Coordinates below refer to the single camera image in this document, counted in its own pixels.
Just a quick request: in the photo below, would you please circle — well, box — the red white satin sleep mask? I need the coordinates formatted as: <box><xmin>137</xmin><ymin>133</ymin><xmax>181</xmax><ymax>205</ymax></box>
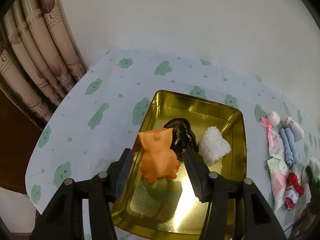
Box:
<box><xmin>285</xmin><ymin>172</ymin><xmax>304</xmax><ymax>210</ymax></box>

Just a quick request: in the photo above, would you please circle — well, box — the pink green wipes pack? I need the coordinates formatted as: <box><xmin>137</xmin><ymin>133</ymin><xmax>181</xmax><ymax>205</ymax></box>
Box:
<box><xmin>267</xmin><ymin>158</ymin><xmax>289</xmax><ymax>212</ymax></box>

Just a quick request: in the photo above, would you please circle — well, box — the white fluffy cloth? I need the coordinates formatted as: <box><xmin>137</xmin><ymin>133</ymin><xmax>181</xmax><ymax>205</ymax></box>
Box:
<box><xmin>199</xmin><ymin>126</ymin><xmax>231</xmax><ymax>166</ymax></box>

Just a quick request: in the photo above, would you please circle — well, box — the sachet with pink ribbon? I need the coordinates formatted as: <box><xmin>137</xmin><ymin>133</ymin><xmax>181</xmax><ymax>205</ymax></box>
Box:
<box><xmin>261</xmin><ymin>117</ymin><xmax>285</xmax><ymax>161</ymax></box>

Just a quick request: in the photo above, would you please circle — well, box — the blue towel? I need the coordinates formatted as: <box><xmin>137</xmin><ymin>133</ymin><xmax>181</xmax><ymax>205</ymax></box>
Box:
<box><xmin>280</xmin><ymin>128</ymin><xmax>299</xmax><ymax>167</ymax></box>

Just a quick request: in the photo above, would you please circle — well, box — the orange plush toy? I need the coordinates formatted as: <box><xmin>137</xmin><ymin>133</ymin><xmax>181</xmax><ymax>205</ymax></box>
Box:
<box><xmin>138</xmin><ymin>128</ymin><xmax>181</xmax><ymax>184</ymax></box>

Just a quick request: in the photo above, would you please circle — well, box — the white shoe shine cloth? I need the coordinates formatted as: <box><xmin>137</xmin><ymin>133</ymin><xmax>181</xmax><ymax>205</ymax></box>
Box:
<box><xmin>284</xmin><ymin>116</ymin><xmax>304</xmax><ymax>142</ymax></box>

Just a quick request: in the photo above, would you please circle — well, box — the red gold toffee tin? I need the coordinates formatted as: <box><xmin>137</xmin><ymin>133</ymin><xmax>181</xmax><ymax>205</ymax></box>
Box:
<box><xmin>112</xmin><ymin>90</ymin><xmax>247</xmax><ymax>239</ymax></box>

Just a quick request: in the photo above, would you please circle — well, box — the dark wooden furniture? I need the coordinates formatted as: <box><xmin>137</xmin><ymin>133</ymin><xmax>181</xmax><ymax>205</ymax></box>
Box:
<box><xmin>0</xmin><ymin>93</ymin><xmax>41</xmax><ymax>193</ymax></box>

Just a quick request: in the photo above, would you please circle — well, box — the blue cloud print tablecloth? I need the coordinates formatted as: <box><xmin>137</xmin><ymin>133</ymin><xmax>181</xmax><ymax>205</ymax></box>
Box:
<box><xmin>24</xmin><ymin>48</ymin><xmax>320</xmax><ymax>240</ymax></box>

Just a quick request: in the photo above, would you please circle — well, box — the beige patterned curtain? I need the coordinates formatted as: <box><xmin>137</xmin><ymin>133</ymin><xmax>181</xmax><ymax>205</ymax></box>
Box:
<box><xmin>1</xmin><ymin>0</ymin><xmax>86</xmax><ymax>126</ymax></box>

